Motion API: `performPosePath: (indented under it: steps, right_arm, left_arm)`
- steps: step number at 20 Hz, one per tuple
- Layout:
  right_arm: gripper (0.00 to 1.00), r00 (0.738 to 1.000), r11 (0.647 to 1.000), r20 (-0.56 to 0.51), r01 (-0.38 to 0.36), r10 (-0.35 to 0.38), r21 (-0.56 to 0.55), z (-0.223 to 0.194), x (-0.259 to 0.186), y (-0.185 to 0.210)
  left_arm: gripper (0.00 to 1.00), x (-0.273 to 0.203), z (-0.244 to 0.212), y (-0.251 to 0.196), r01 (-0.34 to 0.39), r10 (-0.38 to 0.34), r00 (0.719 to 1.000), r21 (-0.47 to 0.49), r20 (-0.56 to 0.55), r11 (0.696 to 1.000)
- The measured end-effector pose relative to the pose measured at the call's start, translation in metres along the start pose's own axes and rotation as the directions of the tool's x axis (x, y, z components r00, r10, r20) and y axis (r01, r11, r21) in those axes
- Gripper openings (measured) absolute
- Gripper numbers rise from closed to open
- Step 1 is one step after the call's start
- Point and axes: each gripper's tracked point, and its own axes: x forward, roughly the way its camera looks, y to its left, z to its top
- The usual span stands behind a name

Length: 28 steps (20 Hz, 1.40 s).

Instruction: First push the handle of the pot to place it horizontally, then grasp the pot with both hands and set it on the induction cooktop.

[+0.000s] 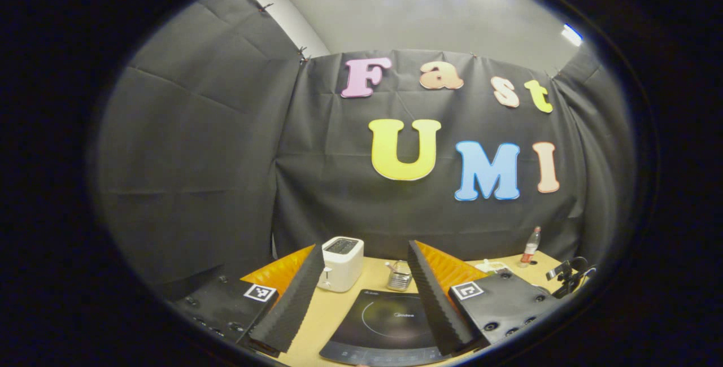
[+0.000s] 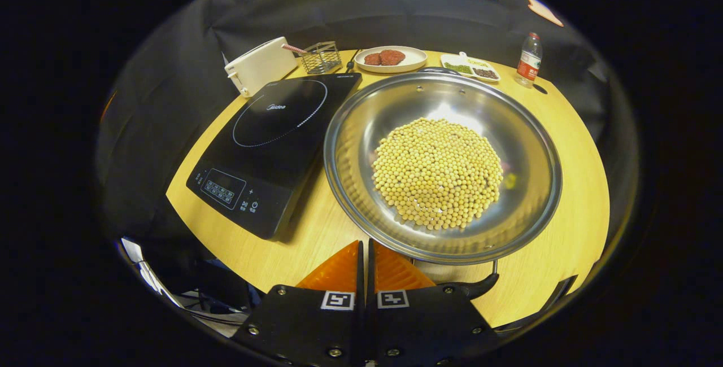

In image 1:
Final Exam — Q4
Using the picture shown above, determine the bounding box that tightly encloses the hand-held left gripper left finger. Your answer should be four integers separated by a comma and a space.
171, 244, 326, 355

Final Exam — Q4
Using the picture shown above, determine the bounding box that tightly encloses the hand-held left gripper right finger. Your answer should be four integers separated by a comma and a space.
407, 239, 559, 356

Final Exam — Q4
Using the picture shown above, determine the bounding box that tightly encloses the black induction cooktop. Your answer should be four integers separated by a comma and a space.
319, 289, 454, 367

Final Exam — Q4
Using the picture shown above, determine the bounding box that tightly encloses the steel pot with black handles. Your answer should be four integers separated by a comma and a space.
545, 256, 598, 300

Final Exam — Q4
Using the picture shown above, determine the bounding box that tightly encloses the white toaster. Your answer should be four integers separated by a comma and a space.
317, 237, 365, 293

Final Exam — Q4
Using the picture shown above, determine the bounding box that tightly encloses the white divided dish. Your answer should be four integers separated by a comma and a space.
474, 260, 510, 275

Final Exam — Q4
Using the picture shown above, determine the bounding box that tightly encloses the clear plastic water bottle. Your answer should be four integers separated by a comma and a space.
520, 226, 542, 269

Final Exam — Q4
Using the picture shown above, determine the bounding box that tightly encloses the black backdrop cloth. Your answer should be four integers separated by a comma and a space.
93, 0, 639, 300

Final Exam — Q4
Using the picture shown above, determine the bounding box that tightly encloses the small wire basket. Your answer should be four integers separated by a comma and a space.
385, 260, 412, 292

